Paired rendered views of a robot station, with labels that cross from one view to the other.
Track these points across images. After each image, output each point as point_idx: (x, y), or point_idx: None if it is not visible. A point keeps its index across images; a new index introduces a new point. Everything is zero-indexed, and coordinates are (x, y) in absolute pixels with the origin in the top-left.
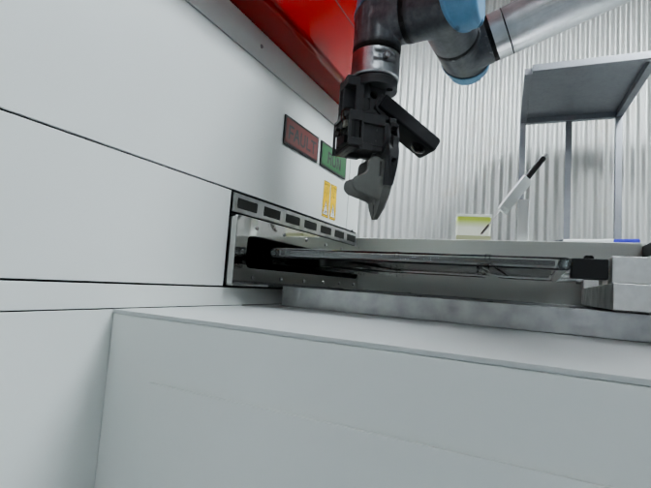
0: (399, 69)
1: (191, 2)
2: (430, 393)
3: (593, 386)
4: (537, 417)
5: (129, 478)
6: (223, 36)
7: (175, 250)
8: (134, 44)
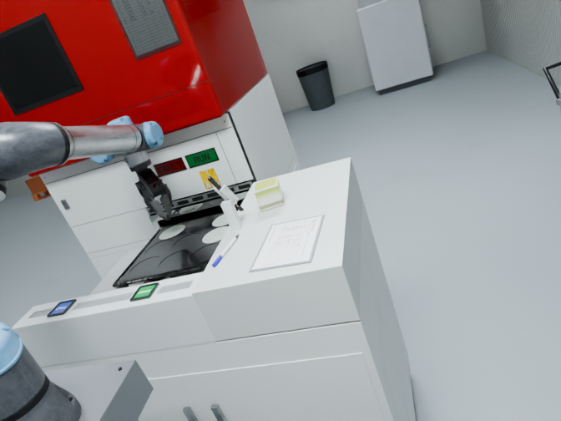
0: (134, 159)
1: (98, 167)
2: None
3: None
4: None
5: None
6: (112, 165)
7: (136, 232)
8: (94, 192)
